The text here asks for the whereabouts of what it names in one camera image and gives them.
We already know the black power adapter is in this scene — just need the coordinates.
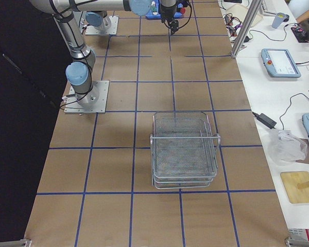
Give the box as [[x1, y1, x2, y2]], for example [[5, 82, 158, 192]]
[[252, 112, 277, 129]]

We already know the grey blue cup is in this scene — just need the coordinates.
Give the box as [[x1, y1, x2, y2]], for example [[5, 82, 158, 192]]
[[271, 12, 286, 29]]

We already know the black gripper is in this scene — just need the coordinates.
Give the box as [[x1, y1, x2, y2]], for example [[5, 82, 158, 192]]
[[166, 18, 179, 35]]

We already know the aluminium frame post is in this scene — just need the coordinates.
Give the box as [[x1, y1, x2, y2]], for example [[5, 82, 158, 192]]
[[231, 0, 262, 59]]

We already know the wooden cutting board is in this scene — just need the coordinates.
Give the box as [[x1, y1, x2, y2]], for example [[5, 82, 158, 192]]
[[280, 171, 309, 204]]

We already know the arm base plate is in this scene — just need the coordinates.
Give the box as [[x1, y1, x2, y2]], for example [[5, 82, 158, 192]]
[[85, 12, 119, 36], [64, 81, 110, 114]]

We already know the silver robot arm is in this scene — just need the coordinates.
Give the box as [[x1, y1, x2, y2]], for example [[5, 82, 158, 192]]
[[31, 1, 132, 109], [85, 1, 185, 36]]

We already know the far teach pendant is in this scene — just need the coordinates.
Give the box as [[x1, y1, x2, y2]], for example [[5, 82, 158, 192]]
[[261, 48, 301, 78]]

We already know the blue plastic tray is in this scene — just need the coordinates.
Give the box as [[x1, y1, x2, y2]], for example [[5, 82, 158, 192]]
[[145, 7, 183, 20]]

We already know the clear plastic bag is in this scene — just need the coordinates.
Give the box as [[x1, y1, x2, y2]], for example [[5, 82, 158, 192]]
[[268, 129, 308, 163]]

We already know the silver wire mesh shelf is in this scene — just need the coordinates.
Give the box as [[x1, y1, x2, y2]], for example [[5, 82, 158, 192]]
[[150, 111, 220, 189]]

